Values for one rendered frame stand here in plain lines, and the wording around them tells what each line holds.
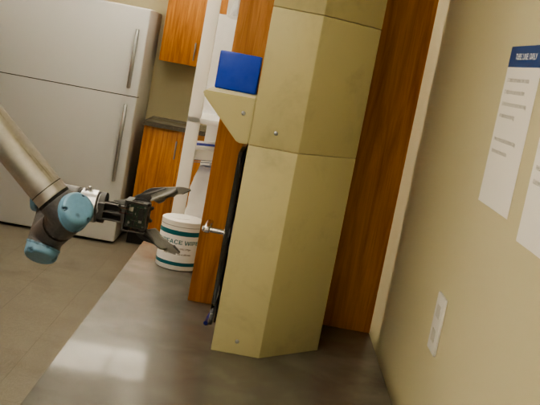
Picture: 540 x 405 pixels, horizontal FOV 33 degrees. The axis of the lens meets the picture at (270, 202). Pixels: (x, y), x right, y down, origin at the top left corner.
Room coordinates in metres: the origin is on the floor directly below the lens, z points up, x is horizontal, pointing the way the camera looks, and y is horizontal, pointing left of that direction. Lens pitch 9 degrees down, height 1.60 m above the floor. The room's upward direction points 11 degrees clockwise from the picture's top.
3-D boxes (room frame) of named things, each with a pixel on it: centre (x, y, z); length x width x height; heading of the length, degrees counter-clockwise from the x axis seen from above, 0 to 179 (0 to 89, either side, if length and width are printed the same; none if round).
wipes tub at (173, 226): (2.70, 0.24, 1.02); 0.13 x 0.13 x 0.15
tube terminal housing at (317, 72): (2.14, -0.05, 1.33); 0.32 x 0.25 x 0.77; 1
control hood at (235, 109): (2.13, 0.13, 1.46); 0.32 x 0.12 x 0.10; 1
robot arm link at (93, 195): (2.06, 0.40, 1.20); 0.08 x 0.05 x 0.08; 1
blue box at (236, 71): (2.24, 0.13, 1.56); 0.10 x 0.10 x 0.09; 1
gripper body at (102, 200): (2.05, 0.32, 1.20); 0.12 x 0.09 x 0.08; 91
